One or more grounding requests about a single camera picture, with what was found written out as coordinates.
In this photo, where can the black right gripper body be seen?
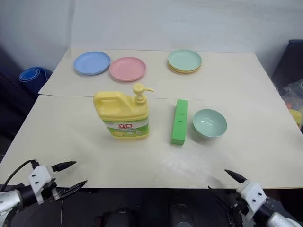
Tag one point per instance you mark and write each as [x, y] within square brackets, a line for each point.
[237, 209]

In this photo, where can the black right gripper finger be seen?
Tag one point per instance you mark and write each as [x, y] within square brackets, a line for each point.
[220, 196]
[236, 177]

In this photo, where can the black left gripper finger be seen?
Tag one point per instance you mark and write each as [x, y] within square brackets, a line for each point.
[74, 186]
[63, 166]

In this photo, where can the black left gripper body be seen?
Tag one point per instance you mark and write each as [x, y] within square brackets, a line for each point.
[53, 191]

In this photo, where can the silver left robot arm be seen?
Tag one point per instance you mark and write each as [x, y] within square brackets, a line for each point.
[14, 199]

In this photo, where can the mint green bowl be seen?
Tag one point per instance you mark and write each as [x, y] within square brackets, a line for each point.
[209, 123]

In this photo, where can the yellow pump detergent bottle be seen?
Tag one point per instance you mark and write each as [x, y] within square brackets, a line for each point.
[123, 111]

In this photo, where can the dark rounded shape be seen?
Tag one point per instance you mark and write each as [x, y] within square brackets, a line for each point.
[119, 217]
[189, 216]

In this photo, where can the green rectangular sponge block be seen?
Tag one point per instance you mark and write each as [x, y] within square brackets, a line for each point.
[180, 123]

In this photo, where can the dark seat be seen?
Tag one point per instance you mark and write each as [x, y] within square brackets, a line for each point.
[14, 104]

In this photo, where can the yellow container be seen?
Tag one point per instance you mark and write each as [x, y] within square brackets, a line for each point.
[297, 118]

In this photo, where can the blue rolled mat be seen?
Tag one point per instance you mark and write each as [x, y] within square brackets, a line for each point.
[32, 75]

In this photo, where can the clear plastic bag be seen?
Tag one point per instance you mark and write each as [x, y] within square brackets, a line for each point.
[293, 94]

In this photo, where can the blue plate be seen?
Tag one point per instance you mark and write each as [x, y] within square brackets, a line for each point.
[91, 62]

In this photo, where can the pink plate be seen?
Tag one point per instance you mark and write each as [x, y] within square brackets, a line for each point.
[127, 69]

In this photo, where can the yellow plate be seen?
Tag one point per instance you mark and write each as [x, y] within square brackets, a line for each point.
[183, 71]

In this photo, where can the black box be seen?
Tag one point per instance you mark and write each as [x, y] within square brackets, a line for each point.
[287, 63]

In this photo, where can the mint green plate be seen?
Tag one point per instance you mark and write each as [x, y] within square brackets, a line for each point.
[184, 59]

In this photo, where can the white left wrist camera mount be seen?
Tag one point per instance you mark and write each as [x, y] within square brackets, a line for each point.
[39, 180]

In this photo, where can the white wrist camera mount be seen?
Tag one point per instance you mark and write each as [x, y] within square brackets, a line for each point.
[39, 180]
[253, 195]

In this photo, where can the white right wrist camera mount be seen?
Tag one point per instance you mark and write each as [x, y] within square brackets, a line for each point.
[253, 195]

